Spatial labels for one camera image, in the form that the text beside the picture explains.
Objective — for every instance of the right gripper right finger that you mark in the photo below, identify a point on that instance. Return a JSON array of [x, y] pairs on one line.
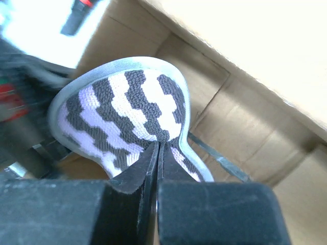
[[191, 212]]

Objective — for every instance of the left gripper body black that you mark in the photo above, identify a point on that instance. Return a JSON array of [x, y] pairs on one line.
[[28, 85]]

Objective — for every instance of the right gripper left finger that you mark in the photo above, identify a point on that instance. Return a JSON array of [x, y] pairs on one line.
[[118, 211]]

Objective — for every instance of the purple black striped sponge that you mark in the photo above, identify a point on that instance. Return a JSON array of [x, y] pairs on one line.
[[113, 113]]

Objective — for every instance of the brown cardboard express box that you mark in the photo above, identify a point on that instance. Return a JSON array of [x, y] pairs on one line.
[[257, 77]]

